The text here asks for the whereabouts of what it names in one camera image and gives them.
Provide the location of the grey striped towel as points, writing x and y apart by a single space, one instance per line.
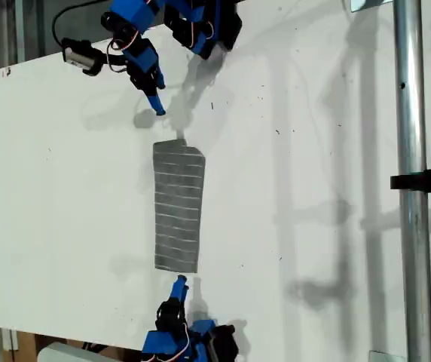
179 207

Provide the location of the white box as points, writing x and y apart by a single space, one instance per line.
68 354

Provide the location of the wooden table leg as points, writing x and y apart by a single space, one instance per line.
25 348

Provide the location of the black clamp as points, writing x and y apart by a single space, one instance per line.
426 181

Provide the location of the black camera stalk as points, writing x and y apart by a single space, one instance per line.
115 60

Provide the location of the black camera box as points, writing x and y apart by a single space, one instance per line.
81 56

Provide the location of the steel post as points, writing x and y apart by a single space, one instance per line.
413 113

